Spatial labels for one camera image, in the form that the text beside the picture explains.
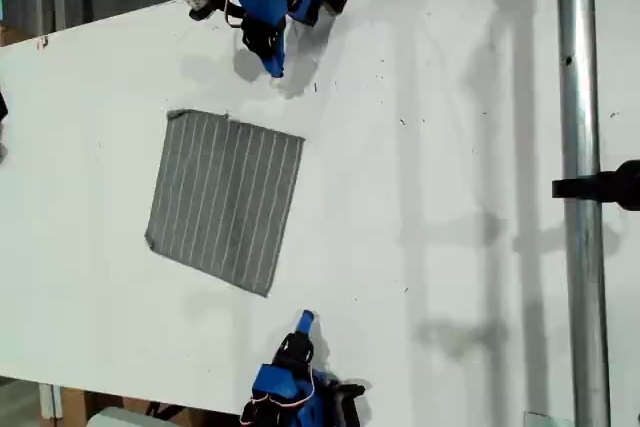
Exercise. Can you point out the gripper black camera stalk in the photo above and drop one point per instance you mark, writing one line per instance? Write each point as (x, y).
(207, 11)

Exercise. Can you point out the black post clamp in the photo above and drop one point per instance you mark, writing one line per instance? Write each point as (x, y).
(600, 186)

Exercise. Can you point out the white table leg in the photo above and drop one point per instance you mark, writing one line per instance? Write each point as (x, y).
(50, 402)

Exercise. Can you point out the white box under table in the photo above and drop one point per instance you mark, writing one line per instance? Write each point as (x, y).
(130, 418)

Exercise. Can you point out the grey white-striped towel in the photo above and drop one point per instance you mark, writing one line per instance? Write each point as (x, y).
(225, 197)

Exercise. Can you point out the steel post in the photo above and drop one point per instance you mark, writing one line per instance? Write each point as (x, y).
(580, 97)

